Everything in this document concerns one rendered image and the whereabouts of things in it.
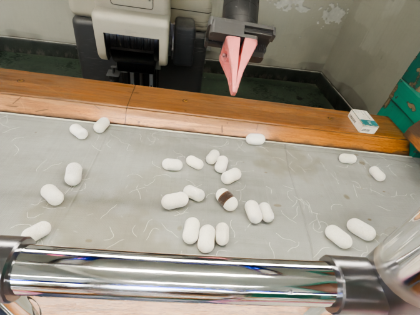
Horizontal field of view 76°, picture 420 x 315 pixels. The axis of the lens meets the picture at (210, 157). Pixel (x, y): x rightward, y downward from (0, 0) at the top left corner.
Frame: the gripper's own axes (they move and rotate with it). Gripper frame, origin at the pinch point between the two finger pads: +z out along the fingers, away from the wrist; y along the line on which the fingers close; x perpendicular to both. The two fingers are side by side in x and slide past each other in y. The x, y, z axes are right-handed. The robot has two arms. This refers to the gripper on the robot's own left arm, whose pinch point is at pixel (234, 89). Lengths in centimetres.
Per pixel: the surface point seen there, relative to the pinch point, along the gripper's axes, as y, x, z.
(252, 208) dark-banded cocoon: 3.6, -1.7, 17.6
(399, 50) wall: 121, 101, -83
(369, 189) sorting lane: 26.2, 4.5, 12.8
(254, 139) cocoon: 6.2, 8.8, 5.4
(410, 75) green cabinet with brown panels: 40.9, 11.2, -13.5
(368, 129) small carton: 30.5, 10.5, 0.1
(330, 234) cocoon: 14.3, -3.3, 20.1
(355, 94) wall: 120, 141, -70
